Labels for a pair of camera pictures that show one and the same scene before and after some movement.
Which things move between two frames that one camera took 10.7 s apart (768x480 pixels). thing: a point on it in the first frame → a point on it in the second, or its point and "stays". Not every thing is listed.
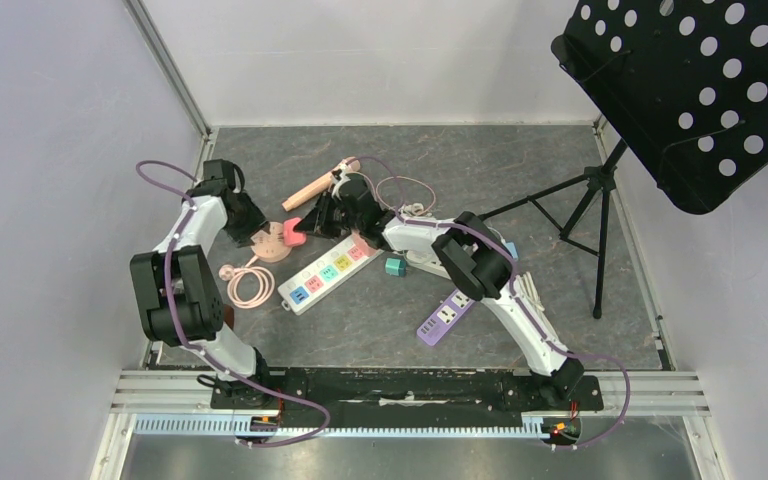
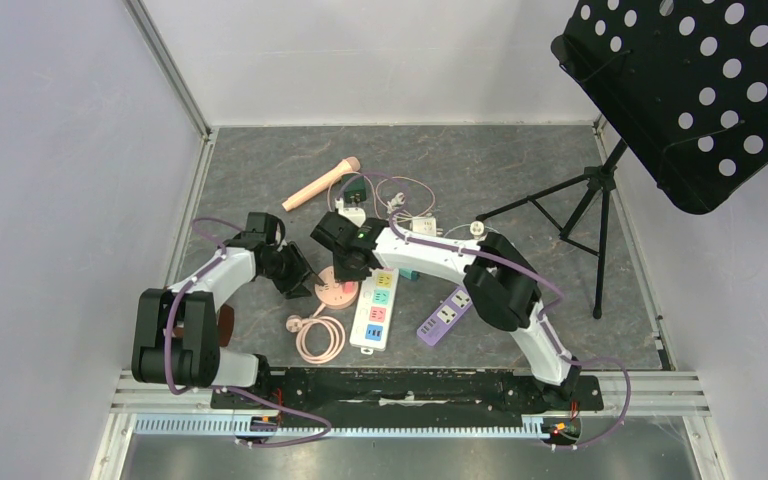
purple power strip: x=443 y=319 stays
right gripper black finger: x=325 y=217 → x=345 y=271
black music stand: x=705 y=93 stays
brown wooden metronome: x=229 y=315 stays
